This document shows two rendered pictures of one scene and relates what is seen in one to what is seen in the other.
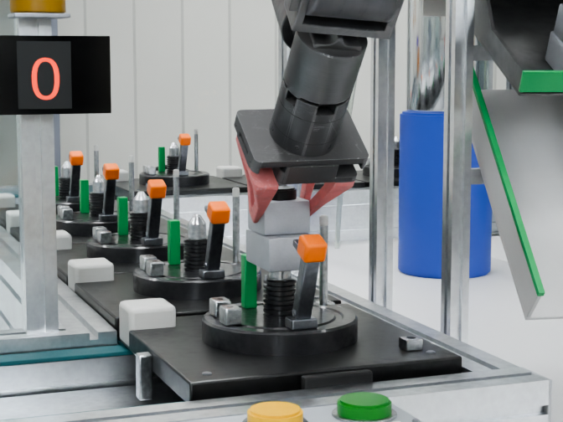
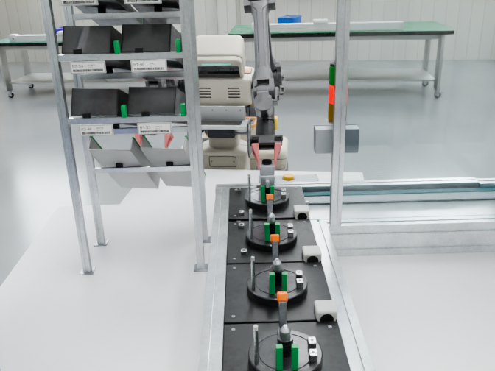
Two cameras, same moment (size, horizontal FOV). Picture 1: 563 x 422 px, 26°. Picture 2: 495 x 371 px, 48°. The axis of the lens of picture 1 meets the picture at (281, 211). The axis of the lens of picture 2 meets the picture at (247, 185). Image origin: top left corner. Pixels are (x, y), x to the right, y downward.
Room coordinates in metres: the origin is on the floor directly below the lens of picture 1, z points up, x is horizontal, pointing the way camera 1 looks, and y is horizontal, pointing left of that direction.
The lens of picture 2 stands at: (2.59, 0.51, 1.68)
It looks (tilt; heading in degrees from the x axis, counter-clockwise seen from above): 22 degrees down; 201
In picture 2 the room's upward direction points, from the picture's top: 2 degrees counter-clockwise
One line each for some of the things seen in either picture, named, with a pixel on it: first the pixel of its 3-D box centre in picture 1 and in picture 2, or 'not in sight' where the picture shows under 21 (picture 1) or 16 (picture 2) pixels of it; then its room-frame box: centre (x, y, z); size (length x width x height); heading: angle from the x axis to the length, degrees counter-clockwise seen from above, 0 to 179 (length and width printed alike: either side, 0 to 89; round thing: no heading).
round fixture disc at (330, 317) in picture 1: (280, 326); (267, 198); (1.08, 0.00, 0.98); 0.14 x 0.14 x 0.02
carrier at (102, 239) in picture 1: (141, 221); (277, 273); (1.55, 0.18, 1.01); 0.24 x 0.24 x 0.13; 21
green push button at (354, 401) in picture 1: (364, 412); not in sight; (0.87, -0.06, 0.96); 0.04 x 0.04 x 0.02
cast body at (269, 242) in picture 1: (276, 224); (267, 172); (1.09, 0.00, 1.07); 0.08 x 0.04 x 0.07; 20
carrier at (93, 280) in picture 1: (197, 249); (271, 225); (1.32, 0.09, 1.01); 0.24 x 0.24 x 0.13; 21
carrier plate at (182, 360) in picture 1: (280, 347); (267, 204); (1.08, 0.00, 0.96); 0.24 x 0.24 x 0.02; 21
